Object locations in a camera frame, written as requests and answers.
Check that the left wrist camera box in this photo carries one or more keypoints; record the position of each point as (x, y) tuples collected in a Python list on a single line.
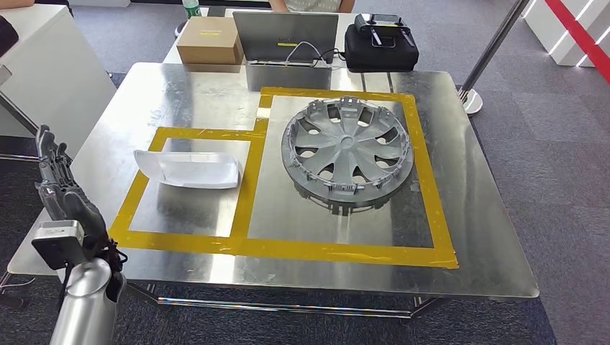
[(57, 243)]

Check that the grey wheel hubcap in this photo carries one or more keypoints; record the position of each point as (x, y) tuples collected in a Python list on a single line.
[(345, 143)]

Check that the closed brown cardboard box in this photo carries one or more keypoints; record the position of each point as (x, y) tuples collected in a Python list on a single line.
[(209, 40)]

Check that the silver laptop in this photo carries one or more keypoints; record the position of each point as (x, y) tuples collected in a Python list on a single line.
[(267, 33)]

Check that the black bag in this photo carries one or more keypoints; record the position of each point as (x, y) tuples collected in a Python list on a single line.
[(7, 35)]

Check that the red barrier belt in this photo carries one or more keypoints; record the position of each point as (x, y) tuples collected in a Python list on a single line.
[(577, 28)]

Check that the black carrying case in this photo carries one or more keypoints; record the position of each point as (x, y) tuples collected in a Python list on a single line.
[(381, 59)]

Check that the chrome base stanchion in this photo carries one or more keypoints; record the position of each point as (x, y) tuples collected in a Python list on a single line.
[(472, 102)]

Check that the person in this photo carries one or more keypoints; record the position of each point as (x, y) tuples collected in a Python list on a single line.
[(310, 5), (14, 4)]

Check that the steel workbench table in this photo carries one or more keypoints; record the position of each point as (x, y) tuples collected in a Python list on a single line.
[(476, 190)]

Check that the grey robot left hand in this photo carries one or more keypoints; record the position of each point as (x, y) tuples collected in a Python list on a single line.
[(71, 209)]

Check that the white cabinet block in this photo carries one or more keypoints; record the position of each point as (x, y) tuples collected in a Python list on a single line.
[(536, 19)]

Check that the white plastic shell part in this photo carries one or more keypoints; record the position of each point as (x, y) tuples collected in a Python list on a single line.
[(190, 171)]

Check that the green label bottle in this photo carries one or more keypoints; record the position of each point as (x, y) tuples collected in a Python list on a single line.
[(191, 8)]

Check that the black remote controller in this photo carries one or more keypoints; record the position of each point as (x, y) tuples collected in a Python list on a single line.
[(381, 21)]

